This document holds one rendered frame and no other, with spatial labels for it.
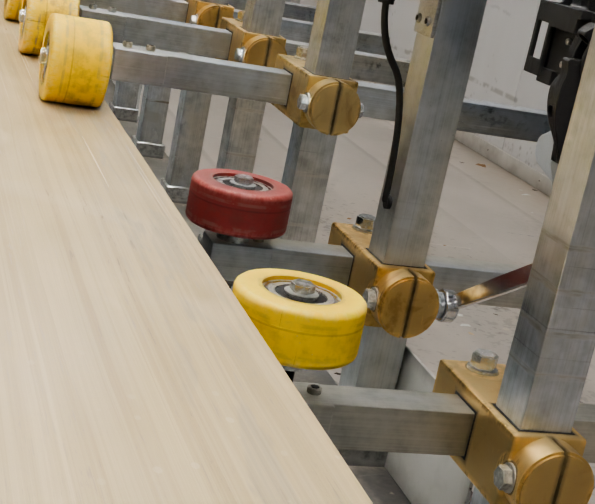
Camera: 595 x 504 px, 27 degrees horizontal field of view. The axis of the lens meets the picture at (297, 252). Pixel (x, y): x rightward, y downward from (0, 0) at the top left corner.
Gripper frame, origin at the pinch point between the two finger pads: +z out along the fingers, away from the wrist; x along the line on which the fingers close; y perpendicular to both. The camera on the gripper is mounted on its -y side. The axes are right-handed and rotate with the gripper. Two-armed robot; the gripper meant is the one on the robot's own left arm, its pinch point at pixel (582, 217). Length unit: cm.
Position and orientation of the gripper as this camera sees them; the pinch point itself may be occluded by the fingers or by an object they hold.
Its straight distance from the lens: 90.1
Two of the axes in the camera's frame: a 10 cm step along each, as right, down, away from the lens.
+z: -2.0, 9.4, 2.7
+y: -2.8, -3.2, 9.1
